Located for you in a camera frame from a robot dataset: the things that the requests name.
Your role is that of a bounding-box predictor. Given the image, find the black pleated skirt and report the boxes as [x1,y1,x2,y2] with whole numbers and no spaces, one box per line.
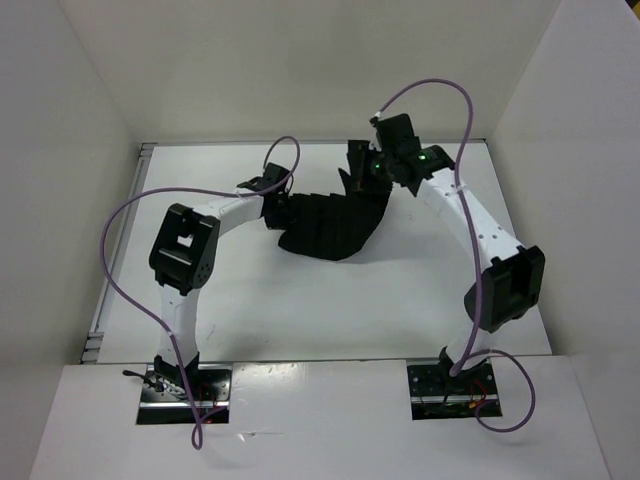
[278,169,392,261]

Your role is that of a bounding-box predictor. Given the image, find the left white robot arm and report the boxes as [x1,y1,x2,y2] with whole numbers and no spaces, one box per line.
[149,163,291,400]

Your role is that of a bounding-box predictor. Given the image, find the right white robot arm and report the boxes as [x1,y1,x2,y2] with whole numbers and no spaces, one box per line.
[356,113,545,393]

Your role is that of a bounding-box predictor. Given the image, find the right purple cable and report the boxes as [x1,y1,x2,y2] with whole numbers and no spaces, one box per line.
[372,77,537,431]

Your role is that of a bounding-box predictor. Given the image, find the purple cable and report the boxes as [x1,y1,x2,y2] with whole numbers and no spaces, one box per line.
[372,77,537,431]
[101,135,301,451]

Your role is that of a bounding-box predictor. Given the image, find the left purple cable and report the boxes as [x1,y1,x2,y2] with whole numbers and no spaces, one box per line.
[101,135,301,451]

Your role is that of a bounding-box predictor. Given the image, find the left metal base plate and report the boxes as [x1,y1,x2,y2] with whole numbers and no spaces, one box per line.
[136,364,232,426]

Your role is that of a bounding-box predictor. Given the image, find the metal base plate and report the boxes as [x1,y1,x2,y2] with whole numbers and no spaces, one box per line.
[136,364,232,426]
[407,360,502,421]

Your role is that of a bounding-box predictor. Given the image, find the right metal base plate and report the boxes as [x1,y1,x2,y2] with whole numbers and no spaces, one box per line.
[407,360,502,421]

